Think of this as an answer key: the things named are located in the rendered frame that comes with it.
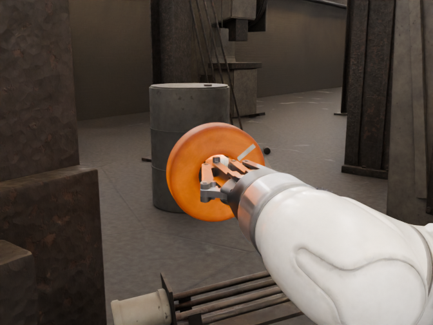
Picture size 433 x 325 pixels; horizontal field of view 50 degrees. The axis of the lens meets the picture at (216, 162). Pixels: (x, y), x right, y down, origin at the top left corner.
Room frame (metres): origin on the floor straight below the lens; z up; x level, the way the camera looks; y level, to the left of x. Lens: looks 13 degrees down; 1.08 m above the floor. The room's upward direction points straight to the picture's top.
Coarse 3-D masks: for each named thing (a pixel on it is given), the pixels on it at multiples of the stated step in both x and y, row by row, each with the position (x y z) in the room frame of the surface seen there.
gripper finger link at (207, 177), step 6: (204, 168) 0.63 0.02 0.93; (210, 168) 0.63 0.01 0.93; (204, 174) 0.60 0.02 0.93; (210, 174) 0.60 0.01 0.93; (204, 180) 0.57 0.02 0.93; (210, 180) 0.57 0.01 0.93; (204, 186) 0.55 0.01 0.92; (210, 186) 0.56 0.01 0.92; (204, 198) 0.56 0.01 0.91; (210, 198) 0.56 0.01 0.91
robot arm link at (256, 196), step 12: (264, 180) 0.48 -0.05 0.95; (276, 180) 0.47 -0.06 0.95; (288, 180) 0.47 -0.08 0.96; (252, 192) 0.48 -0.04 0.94; (264, 192) 0.46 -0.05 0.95; (276, 192) 0.45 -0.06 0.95; (240, 204) 0.48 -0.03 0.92; (252, 204) 0.46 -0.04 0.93; (264, 204) 0.44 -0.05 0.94; (240, 216) 0.48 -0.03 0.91; (252, 216) 0.45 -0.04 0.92; (240, 228) 0.48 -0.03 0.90; (252, 228) 0.44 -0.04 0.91; (252, 240) 0.45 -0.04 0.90
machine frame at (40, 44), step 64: (0, 0) 0.80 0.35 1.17; (64, 0) 0.89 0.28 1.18; (0, 64) 0.79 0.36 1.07; (64, 64) 0.89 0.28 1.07; (0, 128) 0.78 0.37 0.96; (64, 128) 0.88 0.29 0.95; (0, 192) 0.72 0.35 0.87; (64, 192) 0.81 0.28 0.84; (64, 256) 0.80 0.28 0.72; (64, 320) 0.79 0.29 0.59
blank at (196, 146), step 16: (208, 128) 0.68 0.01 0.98; (224, 128) 0.69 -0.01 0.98; (176, 144) 0.69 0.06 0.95; (192, 144) 0.67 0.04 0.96; (208, 144) 0.68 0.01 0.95; (224, 144) 0.69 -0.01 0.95; (240, 144) 0.69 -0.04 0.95; (256, 144) 0.70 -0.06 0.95; (176, 160) 0.67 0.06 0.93; (192, 160) 0.67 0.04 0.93; (240, 160) 0.69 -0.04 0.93; (256, 160) 0.70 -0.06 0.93; (176, 176) 0.67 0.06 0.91; (192, 176) 0.67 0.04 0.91; (176, 192) 0.67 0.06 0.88; (192, 192) 0.67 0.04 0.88; (192, 208) 0.68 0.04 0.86; (208, 208) 0.68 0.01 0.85; (224, 208) 0.69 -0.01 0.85
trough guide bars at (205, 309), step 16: (208, 288) 0.75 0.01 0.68; (240, 288) 0.78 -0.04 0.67; (256, 288) 0.78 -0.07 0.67; (272, 288) 0.73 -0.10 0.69; (176, 304) 0.74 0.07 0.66; (192, 304) 0.74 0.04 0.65; (224, 304) 0.70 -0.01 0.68; (256, 304) 0.72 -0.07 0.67; (272, 304) 0.72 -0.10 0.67; (192, 320) 0.68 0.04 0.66; (208, 320) 0.69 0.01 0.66
